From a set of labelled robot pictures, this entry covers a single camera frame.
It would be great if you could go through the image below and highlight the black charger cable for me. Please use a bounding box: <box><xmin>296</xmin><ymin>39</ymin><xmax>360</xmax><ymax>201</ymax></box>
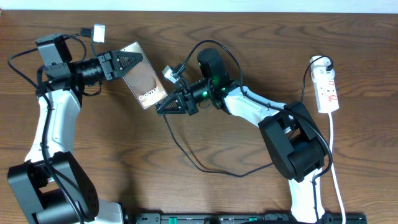
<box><xmin>155</xmin><ymin>55</ymin><xmax>335</xmax><ymax>178</ymax></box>

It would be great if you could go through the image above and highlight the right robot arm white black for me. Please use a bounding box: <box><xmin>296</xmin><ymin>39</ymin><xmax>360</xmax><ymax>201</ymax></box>
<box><xmin>156</xmin><ymin>48</ymin><xmax>333</xmax><ymax>223</ymax></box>

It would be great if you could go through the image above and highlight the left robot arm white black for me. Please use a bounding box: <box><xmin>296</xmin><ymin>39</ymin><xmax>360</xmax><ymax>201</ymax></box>
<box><xmin>7</xmin><ymin>34</ymin><xmax>144</xmax><ymax>223</ymax></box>

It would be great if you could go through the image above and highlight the white power strip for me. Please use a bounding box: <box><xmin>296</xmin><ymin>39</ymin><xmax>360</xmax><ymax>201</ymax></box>
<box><xmin>310</xmin><ymin>55</ymin><xmax>339</xmax><ymax>114</ymax></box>

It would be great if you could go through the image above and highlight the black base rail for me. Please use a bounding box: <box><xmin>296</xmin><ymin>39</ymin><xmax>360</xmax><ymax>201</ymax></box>
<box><xmin>134</xmin><ymin>213</ymin><xmax>368</xmax><ymax>224</ymax></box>

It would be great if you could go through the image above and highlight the white power strip cord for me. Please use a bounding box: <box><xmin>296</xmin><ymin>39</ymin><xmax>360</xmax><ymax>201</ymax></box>
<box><xmin>328</xmin><ymin>112</ymin><xmax>347</xmax><ymax>224</ymax></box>

